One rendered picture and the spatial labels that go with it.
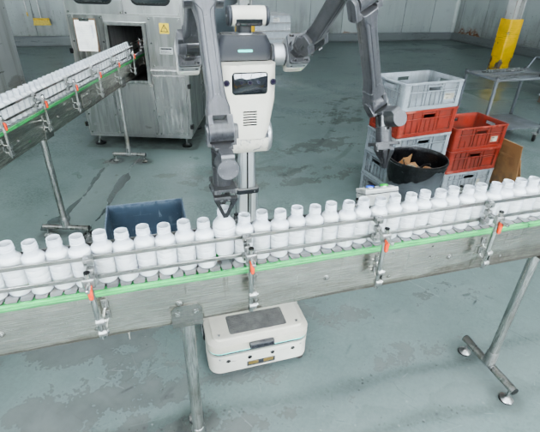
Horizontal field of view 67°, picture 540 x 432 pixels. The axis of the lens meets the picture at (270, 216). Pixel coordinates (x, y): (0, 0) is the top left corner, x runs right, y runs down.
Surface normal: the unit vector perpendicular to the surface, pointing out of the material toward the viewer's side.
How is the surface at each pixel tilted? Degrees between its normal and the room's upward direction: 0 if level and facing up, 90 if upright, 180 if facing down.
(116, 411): 0
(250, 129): 90
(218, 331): 0
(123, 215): 90
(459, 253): 90
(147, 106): 90
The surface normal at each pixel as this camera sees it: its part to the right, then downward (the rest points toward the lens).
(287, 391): 0.03, -0.86
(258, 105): 0.28, 0.49
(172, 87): -0.03, 0.51
